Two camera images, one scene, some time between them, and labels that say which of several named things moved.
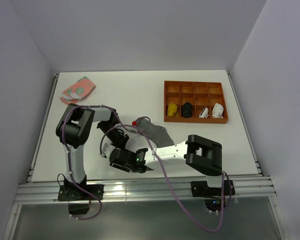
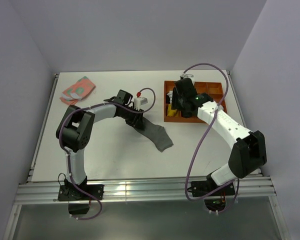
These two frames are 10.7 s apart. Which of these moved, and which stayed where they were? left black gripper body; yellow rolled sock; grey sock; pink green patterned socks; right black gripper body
Moved: left black gripper body; right black gripper body
Stayed: pink green patterned socks; yellow rolled sock; grey sock
